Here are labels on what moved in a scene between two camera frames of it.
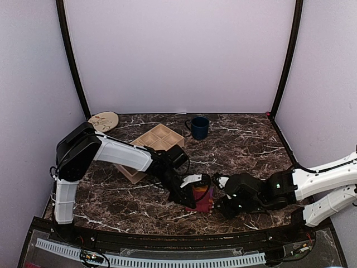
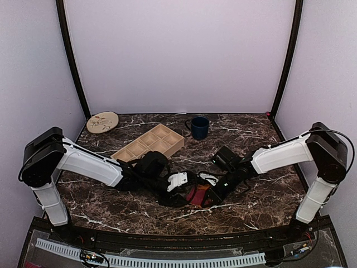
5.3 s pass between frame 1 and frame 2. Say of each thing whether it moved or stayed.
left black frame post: stayed
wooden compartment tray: stayed
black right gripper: moved
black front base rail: stayed
